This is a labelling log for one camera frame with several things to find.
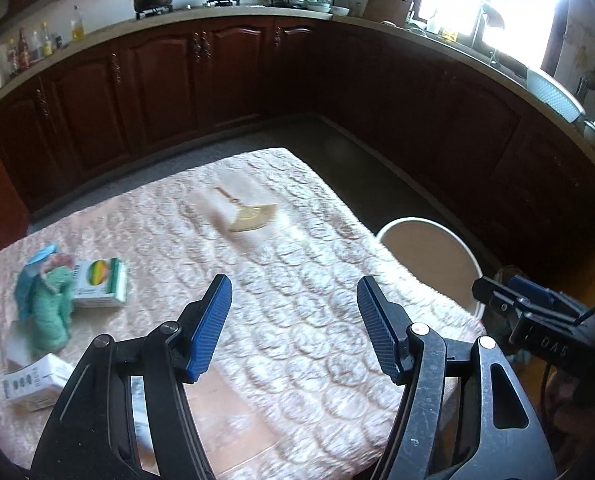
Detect brown wooden lower cabinets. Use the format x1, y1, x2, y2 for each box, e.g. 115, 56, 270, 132
0, 15, 595, 311

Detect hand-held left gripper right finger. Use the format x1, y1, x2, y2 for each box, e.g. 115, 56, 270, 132
356, 276, 558, 480

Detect stack of white bowls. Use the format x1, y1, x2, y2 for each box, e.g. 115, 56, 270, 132
305, 0, 351, 16

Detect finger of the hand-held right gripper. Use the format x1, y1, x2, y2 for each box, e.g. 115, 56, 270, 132
471, 276, 528, 318
507, 274, 585, 317

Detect white plastic basket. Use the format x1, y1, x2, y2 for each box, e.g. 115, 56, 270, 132
526, 67, 585, 123

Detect small box with rainbow circle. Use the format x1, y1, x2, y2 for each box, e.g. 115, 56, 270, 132
70, 257, 129, 309

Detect green white milk carton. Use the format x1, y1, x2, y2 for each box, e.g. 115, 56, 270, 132
0, 352, 74, 412

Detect red label sauce bottle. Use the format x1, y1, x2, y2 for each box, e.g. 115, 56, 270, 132
17, 27, 31, 70

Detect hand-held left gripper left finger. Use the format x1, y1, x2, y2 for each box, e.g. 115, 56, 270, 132
30, 274, 234, 480

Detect small fan-shaped wooden brush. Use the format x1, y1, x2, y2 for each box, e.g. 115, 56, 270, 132
214, 186, 279, 235

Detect wooden cutting board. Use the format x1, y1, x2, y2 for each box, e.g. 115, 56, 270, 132
365, 0, 413, 26

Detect gas stove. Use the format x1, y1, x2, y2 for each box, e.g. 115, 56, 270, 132
134, 2, 240, 20

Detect green fluffy towel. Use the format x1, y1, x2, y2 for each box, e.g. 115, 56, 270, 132
27, 255, 75, 353

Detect blue cloth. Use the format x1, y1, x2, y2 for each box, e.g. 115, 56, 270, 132
16, 242, 60, 323

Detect stone kitchen countertop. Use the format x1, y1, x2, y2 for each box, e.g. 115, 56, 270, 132
0, 5, 595, 151

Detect metal faucet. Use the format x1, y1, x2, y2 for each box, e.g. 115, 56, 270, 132
470, 2, 505, 61

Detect white bucket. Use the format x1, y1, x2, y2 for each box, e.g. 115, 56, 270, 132
376, 217, 484, 318

